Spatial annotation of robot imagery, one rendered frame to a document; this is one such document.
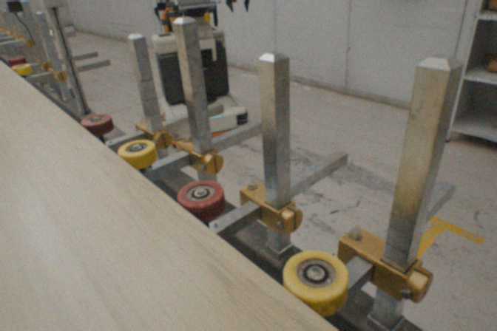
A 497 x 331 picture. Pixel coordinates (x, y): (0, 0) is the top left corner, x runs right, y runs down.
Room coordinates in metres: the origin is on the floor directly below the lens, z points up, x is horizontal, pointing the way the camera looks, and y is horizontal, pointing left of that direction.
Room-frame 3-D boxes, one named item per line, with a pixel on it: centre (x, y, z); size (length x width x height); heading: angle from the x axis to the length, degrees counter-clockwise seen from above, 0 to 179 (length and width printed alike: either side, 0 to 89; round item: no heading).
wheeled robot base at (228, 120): (2.77, 0.35, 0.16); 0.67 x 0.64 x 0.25; 18
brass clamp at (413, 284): (0.37, -0.20, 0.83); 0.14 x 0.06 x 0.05; 39
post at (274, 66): (0.55, -0.05, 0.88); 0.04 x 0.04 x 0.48; 39
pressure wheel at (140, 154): (0.69, 0.24, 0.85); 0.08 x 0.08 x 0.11
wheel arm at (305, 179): (0.62, -0.07, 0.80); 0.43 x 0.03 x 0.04; 129
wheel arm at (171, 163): (0.81, 0.09, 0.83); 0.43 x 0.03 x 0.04; 129
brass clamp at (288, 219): (0.57, -0.04, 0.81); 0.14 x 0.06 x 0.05; 39
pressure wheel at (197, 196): (0.49, 0.08, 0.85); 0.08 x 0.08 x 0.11
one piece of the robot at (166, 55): (2.86, 0.38, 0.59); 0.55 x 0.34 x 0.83; 108
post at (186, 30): (0.75, 0.10, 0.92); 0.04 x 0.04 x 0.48; 39
